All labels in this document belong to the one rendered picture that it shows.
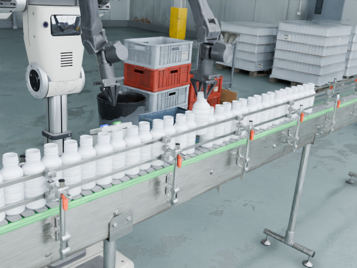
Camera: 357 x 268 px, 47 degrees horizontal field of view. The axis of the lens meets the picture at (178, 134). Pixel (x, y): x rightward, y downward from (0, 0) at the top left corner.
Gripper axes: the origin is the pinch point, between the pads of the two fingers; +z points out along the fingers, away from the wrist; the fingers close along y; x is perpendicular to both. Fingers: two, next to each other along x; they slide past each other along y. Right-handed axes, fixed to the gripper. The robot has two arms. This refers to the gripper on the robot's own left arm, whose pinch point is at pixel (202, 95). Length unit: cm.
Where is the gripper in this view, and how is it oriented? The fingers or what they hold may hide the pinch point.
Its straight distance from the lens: 161.4
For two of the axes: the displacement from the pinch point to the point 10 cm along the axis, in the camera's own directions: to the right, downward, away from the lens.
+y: -7.3, -2.9, 6.2
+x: -6.8, 2.0, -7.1
